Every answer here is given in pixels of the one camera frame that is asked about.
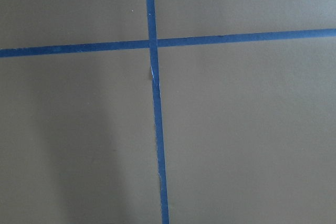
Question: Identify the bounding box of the brown paper table cover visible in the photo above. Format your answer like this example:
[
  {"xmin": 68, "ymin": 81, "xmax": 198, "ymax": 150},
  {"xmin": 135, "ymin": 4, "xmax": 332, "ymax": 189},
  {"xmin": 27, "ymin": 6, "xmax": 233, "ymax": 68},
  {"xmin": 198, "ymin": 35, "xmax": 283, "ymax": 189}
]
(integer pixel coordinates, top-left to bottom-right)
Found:
[{"xmin": 1, "ymin": 0, "xmax": 335, "ymax": 223}]

